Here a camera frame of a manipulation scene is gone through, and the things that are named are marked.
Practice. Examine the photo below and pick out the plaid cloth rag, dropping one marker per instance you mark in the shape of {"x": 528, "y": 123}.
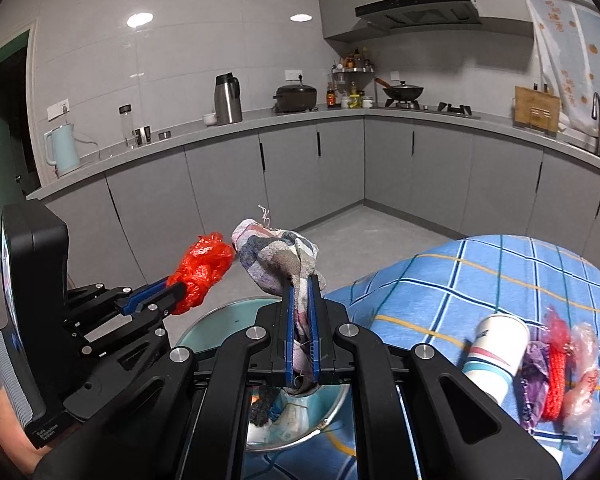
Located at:
{"x": 275, "y": 260}

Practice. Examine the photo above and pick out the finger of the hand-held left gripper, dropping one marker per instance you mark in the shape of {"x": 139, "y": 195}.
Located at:
{"x": 150, "y": 316}
{"x": 147, "y": 297}

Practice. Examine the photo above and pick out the black range hood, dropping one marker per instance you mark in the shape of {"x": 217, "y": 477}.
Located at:
{"x": 420, "y": 10}

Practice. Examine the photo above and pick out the fruit print curtain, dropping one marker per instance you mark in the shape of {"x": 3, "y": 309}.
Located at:
{"x": 570, "y": 60}

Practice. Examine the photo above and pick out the person's left forearm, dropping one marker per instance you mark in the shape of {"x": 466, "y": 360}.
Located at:
{"x": 15, "y": 430}

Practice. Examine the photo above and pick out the purple wrapper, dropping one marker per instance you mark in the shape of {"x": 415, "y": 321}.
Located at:
{"x": 535, "y": 375}

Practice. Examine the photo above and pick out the light teal trash bin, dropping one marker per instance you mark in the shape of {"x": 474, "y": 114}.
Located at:
{"x": 220, "y": 320}

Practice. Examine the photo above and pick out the glass bottle with black lid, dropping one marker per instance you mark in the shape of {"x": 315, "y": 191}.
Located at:
{"x": 128, "y": 130}

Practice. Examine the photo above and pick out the steel cup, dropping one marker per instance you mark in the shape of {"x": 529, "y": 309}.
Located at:
{"x": 142, "y": 136}

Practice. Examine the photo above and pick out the wooden knife block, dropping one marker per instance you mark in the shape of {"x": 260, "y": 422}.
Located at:
{"x": 536, "y": 107}

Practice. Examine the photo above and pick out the white paper cup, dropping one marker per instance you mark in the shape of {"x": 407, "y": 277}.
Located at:
{"x": 495, "y": 355}

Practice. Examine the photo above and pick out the steel thermos jug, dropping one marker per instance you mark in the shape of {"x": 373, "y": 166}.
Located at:
{"x": 228, "y": 102}

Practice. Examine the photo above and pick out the grey kitchen base cabinets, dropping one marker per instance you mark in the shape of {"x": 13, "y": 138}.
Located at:
{"x": 220, "y": 175}

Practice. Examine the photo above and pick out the dark sauce bottle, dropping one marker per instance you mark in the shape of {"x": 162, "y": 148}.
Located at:
{"x": 331, "y": 97}

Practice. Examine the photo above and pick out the corner spice rack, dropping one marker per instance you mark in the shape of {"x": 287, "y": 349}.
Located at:
{"x": 352, "y": 80}

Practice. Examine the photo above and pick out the blue plaid tablecloth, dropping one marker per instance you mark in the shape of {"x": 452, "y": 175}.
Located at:
{"x": 455, "y": 280}

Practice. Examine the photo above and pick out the small steel dish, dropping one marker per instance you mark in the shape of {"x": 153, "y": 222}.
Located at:
{"x": 165, "y": 135}

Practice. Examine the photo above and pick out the black rice cooker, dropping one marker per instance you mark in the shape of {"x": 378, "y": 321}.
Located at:
{"x": 295, "y": 100}

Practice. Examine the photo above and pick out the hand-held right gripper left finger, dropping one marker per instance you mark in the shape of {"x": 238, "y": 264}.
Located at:
{"x": 290, "y": 332}

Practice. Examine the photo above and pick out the red plastic bag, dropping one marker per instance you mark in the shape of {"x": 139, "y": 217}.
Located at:
{"x": 205, "y": 265}

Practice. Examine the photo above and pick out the red mesh net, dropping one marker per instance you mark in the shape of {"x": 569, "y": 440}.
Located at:
{"x": 557, "y": 380}

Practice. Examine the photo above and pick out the small white cup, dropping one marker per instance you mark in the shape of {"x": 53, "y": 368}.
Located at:
{"x": 210, "y": 120}

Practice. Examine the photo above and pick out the black wok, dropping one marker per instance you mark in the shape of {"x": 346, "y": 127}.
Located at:
{"x": 405, "y": 92}

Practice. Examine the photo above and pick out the light blue electric kettle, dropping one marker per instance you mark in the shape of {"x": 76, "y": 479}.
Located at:
{"x": 65, "y": 150}

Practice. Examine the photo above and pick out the clear plastic bag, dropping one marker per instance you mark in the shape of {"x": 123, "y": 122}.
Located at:
{"x": 587, "y": 385}

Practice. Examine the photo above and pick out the gas stove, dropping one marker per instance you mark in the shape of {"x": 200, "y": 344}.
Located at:
{"x": 445, "y": 109}

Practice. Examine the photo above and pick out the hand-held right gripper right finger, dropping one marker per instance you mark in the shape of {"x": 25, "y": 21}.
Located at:
{"x": 314, "y": 332}

